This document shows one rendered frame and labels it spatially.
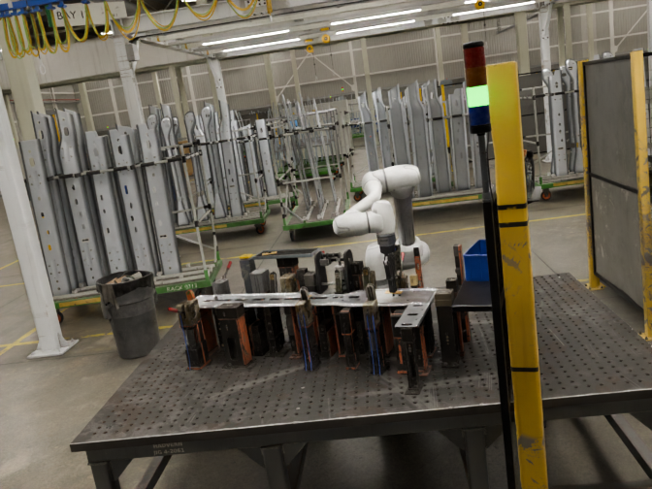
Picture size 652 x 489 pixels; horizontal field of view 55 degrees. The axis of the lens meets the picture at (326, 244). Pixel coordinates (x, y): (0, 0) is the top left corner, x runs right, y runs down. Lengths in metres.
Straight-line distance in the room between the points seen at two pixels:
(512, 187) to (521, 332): 0.55
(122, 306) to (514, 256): 4.03
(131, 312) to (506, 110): 4.18
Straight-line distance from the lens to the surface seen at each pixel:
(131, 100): 9.56
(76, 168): 7.61
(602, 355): 3.08
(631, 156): 4.97
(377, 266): 3.86
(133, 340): 5.86
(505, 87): 2.31
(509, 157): 2.32
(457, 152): 10.34
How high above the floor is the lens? 1.95
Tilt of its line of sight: 12 degrees down
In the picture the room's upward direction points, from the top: 8 degrees counter-clockwise
